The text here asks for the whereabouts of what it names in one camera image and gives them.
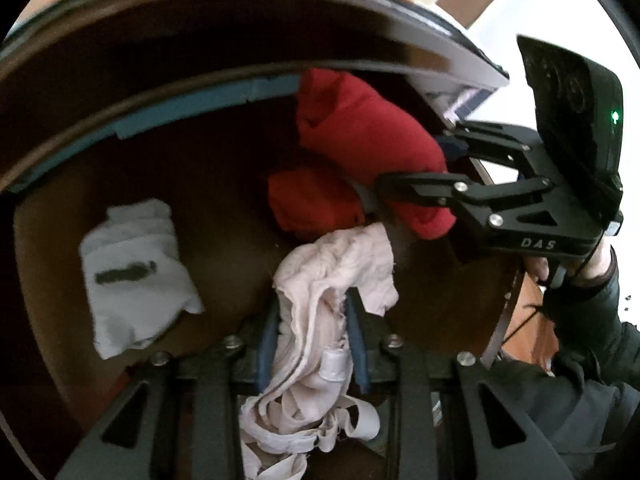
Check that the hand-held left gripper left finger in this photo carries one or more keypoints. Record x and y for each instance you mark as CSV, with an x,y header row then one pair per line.
x,y
269,350

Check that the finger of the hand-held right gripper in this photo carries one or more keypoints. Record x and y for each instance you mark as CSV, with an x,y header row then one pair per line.
x,y
452,147
415,187

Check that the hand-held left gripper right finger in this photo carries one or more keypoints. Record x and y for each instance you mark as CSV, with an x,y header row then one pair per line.
x,y
359,350

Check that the person's right forearm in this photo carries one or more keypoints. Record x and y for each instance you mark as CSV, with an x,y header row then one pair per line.
x,y
590,385

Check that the red underwear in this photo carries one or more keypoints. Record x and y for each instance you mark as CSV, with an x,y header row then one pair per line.
x,y
310,200
360,125

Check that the person's right hand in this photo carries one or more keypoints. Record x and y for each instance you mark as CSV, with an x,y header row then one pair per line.
x,y
575,300

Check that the pale pink underwear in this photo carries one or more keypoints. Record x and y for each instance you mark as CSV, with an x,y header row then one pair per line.
x,y
325,270

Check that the white underwear with black mark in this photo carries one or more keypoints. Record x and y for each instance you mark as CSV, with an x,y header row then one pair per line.
x,y
135,270

